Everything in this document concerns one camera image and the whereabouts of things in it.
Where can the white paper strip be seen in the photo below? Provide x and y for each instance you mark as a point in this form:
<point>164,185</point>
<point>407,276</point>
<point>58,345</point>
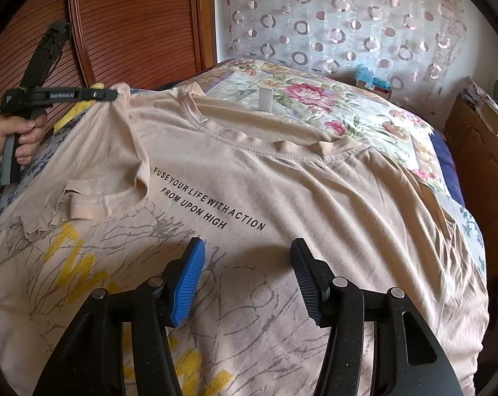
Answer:
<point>265,101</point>

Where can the floral quilt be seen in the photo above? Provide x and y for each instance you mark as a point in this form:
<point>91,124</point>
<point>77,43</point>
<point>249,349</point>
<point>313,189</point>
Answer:
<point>315,99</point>

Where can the navy blanket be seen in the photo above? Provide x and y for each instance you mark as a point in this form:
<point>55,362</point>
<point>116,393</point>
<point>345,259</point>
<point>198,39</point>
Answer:
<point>447,161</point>

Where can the stack of books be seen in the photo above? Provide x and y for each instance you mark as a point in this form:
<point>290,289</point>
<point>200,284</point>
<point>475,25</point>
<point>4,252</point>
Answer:
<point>476,93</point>

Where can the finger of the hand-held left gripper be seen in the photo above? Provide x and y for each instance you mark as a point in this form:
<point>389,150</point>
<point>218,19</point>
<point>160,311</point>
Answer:
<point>102,93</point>

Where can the open cardboard box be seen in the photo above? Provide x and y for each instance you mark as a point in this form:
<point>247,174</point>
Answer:
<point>496,120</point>

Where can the yellow cloth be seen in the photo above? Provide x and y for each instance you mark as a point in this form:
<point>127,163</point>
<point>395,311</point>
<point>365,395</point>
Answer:
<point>73,113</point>

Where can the long wooden cabinet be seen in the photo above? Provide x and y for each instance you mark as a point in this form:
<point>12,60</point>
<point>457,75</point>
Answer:
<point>480,173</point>

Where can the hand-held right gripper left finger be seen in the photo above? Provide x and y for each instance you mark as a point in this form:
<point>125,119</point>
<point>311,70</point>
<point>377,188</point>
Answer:
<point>189,280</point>

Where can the wooden headboard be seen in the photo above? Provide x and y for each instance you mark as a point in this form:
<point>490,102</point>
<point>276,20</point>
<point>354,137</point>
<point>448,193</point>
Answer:
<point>121,24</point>

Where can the blue plastic pack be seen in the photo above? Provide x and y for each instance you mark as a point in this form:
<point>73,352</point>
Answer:
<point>368,75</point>

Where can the circle pattern curtain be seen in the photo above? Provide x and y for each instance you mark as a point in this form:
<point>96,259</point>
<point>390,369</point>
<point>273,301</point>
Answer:
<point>335,16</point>

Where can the beige printed t-shirt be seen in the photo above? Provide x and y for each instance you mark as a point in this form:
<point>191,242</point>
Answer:
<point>273,198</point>

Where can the small cardboard box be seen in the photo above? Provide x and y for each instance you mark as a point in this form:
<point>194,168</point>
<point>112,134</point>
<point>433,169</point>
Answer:
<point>375,89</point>

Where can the person's left hand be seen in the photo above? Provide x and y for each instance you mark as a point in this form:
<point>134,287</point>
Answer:
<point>26,140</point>

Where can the blue flower bed sheet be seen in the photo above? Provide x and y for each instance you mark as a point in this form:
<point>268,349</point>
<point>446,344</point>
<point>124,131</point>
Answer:
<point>40,152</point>

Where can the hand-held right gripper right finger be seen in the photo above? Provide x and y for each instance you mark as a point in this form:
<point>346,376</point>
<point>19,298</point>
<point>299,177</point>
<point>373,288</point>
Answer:
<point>309,284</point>

